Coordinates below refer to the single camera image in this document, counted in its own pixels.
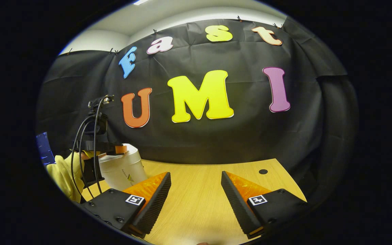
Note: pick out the black backdrop cloth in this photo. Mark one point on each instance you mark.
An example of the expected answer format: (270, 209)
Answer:
(250, 136)

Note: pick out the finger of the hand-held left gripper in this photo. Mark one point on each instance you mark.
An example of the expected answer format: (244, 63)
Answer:
(121, 149)

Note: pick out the wooden desktop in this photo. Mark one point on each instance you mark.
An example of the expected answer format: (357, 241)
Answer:
(196, 190)

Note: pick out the black desk grommet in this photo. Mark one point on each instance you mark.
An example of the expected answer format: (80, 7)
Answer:
(263, 171)

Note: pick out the white desktop garbage bin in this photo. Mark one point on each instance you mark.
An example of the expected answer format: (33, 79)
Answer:
(124, 170)

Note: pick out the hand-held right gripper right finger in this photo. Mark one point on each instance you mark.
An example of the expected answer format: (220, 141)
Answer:
(237, 207)

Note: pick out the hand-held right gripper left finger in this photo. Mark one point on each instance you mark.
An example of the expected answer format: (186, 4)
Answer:
(155, 204)

